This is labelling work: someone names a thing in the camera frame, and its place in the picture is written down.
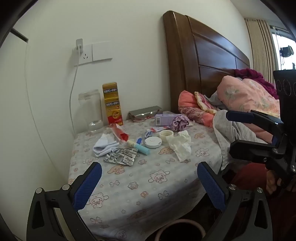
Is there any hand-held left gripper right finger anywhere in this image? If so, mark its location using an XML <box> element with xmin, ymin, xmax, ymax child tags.
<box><xmin>197</xmin><ymin>161</ymin><xmax>273</xmax><ymax>241</ymax></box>

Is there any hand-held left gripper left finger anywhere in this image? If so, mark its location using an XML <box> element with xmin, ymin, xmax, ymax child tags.
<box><xmin>26</xmin><ymin>161</ymin><xmax>102</xmax><ymax>241</ymax></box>

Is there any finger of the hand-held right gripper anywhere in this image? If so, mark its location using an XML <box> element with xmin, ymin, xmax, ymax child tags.
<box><xmin>229</xmin><ymin>139</ymin><xmax>287</xmax><ymax>163</ymax></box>
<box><xmin>226</xmin><ymin>110</ymin><xmax>285</xmax><ymax>140</ymax></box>

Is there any silver blister pack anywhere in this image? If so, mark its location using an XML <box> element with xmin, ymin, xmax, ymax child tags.
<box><xmin>116</xmin><ymin>148</ymin><xmax>139</xmax><ymax>166</ymax></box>
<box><xmin>103</xmin><ymin>152</ymin><xmax>123</xmax><ymax>164</ymax></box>

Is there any white sock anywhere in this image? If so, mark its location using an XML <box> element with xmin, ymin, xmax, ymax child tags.
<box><xmin>93</xmin><ymin>133</ymin><xmax>119</xmax><ymax>157</ymax></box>

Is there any pink-rimmed trash bin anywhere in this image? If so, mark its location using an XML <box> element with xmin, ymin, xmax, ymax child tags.
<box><xmin>154</xmin><ymin>219</ymin><xmax>206</xmax><ymax>241</ymax></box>

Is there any white tissue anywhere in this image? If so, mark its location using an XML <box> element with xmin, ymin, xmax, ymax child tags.
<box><xmin>166</xmin><ymin>130</ymin><xmax>193</xmax><ymax>162</ymax></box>

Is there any red and clear plastic wrapper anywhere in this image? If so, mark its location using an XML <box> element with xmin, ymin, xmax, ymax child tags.
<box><xmin>109</xmin><ymin>123</ymin><xmax>129</xmax><ymax>143</ymax></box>

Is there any purple paper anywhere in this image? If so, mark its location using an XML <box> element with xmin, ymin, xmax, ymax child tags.
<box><xmin>170</xmin><ymin>115</ymin><xmax>190</xmax><ymax>132</ymax></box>

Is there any white round case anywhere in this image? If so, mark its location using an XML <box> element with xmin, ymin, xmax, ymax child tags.
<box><xmin>144</xmin><ymin>137</ymin><xmax>162</xmax><ymax>149</ymax></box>

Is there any red and white ointment tube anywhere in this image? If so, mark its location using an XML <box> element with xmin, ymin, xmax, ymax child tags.
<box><xmin>150</xmin><ymin>126</ymin><xmax>173</xmax><ymax>133</ymax></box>

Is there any person's right hand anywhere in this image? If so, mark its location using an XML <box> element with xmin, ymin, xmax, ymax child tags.
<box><xmin>265</xmin><ymin>170</ymin><xmax>284</xmax><ymax>194</ymax></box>

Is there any grey striped garment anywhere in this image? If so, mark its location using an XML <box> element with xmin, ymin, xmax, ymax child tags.
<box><xmin>212</xmin><ymin>109</ymin><xmax>272</xmax><ymax>171</ymax></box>

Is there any pink floral quilt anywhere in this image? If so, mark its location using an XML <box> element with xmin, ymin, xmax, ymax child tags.
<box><xmin>217</xmin><ymin>75</ymin><xmax>281</xmax><ymax>119</ymax></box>

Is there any yellow pink striped pillow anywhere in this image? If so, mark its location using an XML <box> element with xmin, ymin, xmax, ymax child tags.
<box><xmin>194</xmin><ymin>91</ymin><xmax>218</xmax><ymax>114</ymax></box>

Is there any magenta blanket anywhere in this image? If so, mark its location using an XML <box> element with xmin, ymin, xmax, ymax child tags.
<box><xmin>233</xmin><ymin>68</ymin><xmax>279</xmax><ymax>100</ymax></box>

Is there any orange floral quilt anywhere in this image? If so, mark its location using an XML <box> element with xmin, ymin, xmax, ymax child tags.
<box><xmin>178</xmin><ymin>90</ymin><xmax>219</xmax><ymax>128</ymax></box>

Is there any cartoon printed tablecloth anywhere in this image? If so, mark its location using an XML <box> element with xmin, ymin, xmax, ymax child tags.
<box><xmin>68</xmin><ymin>119</ymin><xmax>228</xmax><ymax>241</ymax></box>

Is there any beige striped curtain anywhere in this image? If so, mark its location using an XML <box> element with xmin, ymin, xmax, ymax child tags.
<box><xmin>245</xmin><ymin>19</ymin><xmax>281</xmax><ymax>88</ymax></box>

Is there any blue lip balm tube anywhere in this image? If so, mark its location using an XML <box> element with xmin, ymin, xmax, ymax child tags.
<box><xmin>135</xmin><ymin>138</ymin><xmax>150</xmax><ymax>155</ymax></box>

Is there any clear tape roll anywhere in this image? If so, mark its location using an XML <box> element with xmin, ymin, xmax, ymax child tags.
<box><xmin>159</xmin><ymin>130</ymin><xmax>174</xmax><ymax>142</ymax></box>

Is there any brown wooden headboard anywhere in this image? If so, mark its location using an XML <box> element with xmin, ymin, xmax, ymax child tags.
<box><xmin>162</xmin><ymin>10</ymin><xmax>251</xmax><ymax>114</ymax></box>

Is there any clear glass jar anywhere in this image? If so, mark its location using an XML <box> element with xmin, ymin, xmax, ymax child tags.
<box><xmin>78</xmin><ymin>89</ymin><xmax>104</xmax><ymax>134</ymax></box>

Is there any purple cardboard box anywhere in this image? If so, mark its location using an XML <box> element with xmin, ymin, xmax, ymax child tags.
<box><xmin>154</xmin><ymin>111</ymin><xmax>184</xmax><ymax>127</ymax></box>

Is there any blue and white crumpled packet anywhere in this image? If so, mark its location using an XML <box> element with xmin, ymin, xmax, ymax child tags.
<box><xmin>144</xmin><ymin>130</ymin><xmax>160</xmax><ymax>140</ymax></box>

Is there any yellow and red box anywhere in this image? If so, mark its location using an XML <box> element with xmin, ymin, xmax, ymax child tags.
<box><xmin>102</xmin><ymin>82</ymin><xmax>124</xmax><ymax>126</ymax></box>

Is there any grey glasses case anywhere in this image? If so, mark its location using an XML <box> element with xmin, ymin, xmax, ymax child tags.
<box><xmin>128</xmin><ymin>106</ymin><xmax>162</xmax><ymax>121</ymax></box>

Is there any white charger cable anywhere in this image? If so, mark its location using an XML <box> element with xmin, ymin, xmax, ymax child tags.
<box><xmin>69</xmin><ymin>50</ymin><xmax>81</xmax><ymax>138</ymax></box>

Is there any white wall socket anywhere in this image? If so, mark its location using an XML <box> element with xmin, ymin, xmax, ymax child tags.
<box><xmin>78</xmin><ymin>44</ymin><xmax>93</xmax><ymax>65</ymax></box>

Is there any white wall switch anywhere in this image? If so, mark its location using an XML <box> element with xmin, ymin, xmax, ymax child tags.
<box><xmin>92</xmin><ymin>41</ymin><xmax>113</xmax><ymax>62</ymax></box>

